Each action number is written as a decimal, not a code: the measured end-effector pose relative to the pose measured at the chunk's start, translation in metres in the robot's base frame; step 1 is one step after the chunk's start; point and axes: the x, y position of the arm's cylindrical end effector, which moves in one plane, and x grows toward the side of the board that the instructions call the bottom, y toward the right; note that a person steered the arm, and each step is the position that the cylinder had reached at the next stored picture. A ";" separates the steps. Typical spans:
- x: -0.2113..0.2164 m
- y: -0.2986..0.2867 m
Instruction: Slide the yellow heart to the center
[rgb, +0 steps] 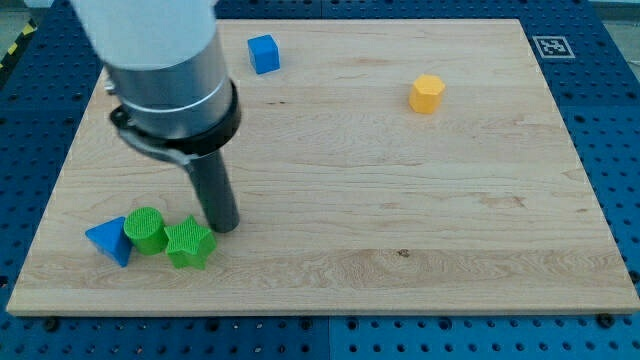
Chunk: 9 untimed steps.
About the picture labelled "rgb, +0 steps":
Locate wooden board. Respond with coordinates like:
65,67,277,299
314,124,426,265
7,19,639,317

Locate blue triangle block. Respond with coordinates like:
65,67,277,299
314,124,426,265
85,217,133,267

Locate green cylinder block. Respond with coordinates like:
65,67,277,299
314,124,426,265
123,207,168,255

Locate yellow hexagon block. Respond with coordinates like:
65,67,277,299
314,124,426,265
409,74,446,114

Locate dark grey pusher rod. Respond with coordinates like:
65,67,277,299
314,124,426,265
186,151,240,233

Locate blue cube block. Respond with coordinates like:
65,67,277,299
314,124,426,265
247,34,281,75

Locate green star block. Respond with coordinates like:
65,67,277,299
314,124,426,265
164,215,217,270

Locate black and white fiducial tag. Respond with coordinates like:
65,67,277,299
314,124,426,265
532,35,575,59

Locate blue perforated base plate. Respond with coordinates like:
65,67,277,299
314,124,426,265
1,0,639,359

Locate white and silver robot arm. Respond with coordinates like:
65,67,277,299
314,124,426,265
71,0,240,166

